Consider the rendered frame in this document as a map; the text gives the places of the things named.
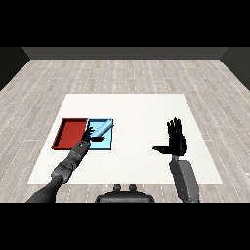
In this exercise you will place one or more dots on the light blue can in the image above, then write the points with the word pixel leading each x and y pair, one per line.
pixel 101 129

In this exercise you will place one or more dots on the light blue shallow open box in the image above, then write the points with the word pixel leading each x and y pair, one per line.
pixel 102 143

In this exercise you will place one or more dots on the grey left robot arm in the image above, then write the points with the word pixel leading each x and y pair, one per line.
pixel 66 163

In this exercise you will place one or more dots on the red shallow open box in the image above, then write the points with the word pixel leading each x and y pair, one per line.
pixel 69 133

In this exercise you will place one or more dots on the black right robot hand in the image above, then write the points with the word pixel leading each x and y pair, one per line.
pixel 176 140

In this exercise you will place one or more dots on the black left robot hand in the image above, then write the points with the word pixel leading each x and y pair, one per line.
pixel 88 133

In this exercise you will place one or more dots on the dark grey robot body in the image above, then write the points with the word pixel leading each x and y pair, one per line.
pixel 125 196

